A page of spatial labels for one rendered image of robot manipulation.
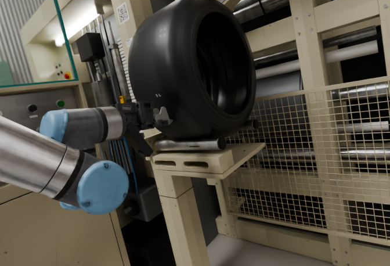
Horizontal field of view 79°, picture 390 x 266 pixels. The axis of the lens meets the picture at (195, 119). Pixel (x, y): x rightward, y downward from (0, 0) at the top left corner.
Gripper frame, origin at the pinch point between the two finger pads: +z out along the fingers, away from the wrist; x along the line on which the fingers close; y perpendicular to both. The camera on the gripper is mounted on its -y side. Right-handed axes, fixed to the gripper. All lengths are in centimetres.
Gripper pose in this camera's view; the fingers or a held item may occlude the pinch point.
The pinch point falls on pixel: (169, 122)
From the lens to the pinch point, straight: 79.2
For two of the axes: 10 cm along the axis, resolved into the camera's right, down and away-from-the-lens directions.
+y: -1.3, -9.9, -0.1
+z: 6.4, -1.0, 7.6
